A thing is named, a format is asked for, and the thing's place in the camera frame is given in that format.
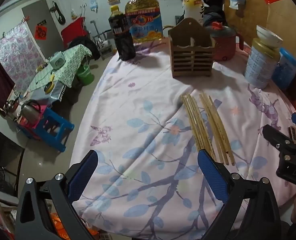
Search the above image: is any white bowl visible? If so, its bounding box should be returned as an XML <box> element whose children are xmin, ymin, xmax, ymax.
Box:
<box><xmin>256</xmin><ymin>25</ymin><xmax>284</xmax><ymax>48</ymax></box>

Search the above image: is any green bucket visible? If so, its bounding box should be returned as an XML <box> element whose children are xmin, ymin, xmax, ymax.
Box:
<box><xmin>76</xmin><ymin>64</ymin><xmax>94</xmax><ymax>85</ymax></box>

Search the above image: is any blue canister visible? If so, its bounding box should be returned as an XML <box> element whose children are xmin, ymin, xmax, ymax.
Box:
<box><xmin>272</xmin><ymin>47</ymin><xmax>296</xmax><ymax>90</ymax></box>

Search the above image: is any silver table cover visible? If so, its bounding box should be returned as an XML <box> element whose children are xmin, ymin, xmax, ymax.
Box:
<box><xmin>28</xmin><ymin>82</ymin><xmax>69</xmax><ymax>103</ymax></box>

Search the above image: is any black jacket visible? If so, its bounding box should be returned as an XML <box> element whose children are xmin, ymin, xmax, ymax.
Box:
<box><xmin>203</xmin><ymin>5</ymin><xmax>225</xmax><ymax>27</ymax></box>
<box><xmin>68</xmin><ymin>36</ymin><xmax>101</xmax><ymax>60</ymax></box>

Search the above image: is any grey cane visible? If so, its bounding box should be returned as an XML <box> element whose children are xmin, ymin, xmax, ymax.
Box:
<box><xmin>90</xmin><ymin>20</ymin><xmax>99</xmax><ymax>37</ymax></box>

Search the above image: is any small tan box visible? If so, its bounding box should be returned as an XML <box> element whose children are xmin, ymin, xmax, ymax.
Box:
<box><xmin>288</xmin><ymin>125</ymin><xmax>296</xmax><ymax>144</ymax></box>

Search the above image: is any white bottle with red cap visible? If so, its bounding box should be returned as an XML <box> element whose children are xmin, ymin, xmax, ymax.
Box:
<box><xmin>182</xmin><ymin>0</ymin><xmax>205</xmax><ymax>27</ymax></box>

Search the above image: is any dark soy sauce bottle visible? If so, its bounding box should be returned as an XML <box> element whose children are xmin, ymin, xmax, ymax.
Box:
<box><xmin>108</xmin><ymin>5</ymin><xmax>136</xmax><ymax>61</ymax></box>

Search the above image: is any pale green rice cooker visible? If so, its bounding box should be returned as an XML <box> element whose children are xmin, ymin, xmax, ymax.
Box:
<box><xmin>48</xmin><ymin>52</ymin><xmax>66</xmax><ymax>70</ymax></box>

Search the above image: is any pink floral hanging sheet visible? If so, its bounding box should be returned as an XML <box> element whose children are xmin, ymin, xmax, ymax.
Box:
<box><xmin>0</xmin><ymin>22</ymin><xmax>45</xmax><ymax>87</ymax></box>

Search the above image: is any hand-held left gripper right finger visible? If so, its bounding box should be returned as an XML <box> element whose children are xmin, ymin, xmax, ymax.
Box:
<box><xmin>197</xmin><ymin>149</ymin><xmax>282</xmax><ymax>240</ymax></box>

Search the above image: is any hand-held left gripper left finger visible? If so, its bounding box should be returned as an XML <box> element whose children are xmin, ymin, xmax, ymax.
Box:
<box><xmin>15</xmin><ymin>149</ymin><xmax>99</xmax><ymax>240</ymax></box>

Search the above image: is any large cooking oil bottle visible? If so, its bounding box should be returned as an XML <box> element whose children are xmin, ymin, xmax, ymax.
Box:
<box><xmin>124</xmin><ymin>0</ymin><xmax>163</xmax><ymax>43</ymax></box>

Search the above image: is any steel kettle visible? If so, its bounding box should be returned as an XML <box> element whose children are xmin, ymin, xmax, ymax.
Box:
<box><xmin>20</xmin><ymin>99</ymin><xmax>42</xmax><ymax>122</ymax></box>

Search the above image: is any orange plastic bag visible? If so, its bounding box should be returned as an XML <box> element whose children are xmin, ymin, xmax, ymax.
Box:
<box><xmin>50</xmin><ymin>212</ymin><xmax>98</xmax><ymax>240</ymax></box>

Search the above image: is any blue plastic stool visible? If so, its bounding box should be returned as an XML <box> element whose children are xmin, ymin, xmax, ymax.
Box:
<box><xmin>19</xmin><ymin>107</ymin><xmax>75</xmax><ymax>153</ymax></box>

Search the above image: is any wooden chopstick holder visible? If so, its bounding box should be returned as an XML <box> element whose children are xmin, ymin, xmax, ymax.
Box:
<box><xmin>168</xmin><ymin>17</ymin><xmax>215</xmax><ymax>78</ymax></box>

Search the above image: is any grey metal rack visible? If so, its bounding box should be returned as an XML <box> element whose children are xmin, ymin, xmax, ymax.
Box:
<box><xmin>92</xmin><ymin>31</ymin><xmax>113</xmax><ymax>60</ymax></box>

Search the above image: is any pile of wooden chopsticks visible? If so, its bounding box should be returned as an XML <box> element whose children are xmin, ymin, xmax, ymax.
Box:
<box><xmin>182</xmin><ymin>93</ymin><xmax>236</xmax><ymax>167</ymax></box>

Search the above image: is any gold-lid milk powder tin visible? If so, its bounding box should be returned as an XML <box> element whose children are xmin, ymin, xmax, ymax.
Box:
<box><xmin>244</xmin><ymin>38</ymin><xmax>280</xmax><ymax>89</ymax></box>

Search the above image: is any small yellow pan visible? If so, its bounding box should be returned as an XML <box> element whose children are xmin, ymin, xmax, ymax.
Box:
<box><xmin>43</xmin><ymin>81</ymin><xmax>55</xmax><ymax>94</ymax></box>

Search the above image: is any small metal teapot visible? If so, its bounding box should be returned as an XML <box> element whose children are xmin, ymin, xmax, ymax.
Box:
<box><xmin>5</xmin><ymin>99</ymin><xmax>19</xmax><ymax>115</ymax></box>

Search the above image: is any black hanging bag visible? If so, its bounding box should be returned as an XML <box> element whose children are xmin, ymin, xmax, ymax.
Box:
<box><xmin>50</xmin><ymin>1</ymin><xmax>66</xmax><ymax>25</ymax></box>

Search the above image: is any pink plastic tray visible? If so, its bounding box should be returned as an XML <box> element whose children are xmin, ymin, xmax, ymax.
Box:
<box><xmin>15</xmin><ymin>115</ymin><xmax>45</xmax><ymax>135</ymax></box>

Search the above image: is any small red diamond paper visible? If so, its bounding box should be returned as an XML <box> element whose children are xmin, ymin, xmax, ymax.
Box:
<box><xmin>35</xmin><ymin>24</ymin><xmax>47</xmax><ymax>40</ymax></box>

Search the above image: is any red electric pot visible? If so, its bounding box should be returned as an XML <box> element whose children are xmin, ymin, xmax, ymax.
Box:
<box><xmin>204</xmin><ymin>22</ymin><xmax>243</xmax><ymax>61</ymax></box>

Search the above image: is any green floral cloth table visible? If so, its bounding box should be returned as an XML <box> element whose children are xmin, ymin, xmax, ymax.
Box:
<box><xmin>25</xmin><ymin>44</ymin><xmax>93</xmax><ymax>103</ymax></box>

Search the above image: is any grey door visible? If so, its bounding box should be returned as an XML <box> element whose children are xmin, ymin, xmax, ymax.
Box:
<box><xmin>21</xmin><ymin>0</ymin><xmax>64</xmax><ymax>60</ymax></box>

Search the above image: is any pink floral tablecloth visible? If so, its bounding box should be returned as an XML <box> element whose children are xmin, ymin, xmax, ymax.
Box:
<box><xmin>71</xmin><ymin>40</ymin><xmax>296</xmax><ymax>240</ymax></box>

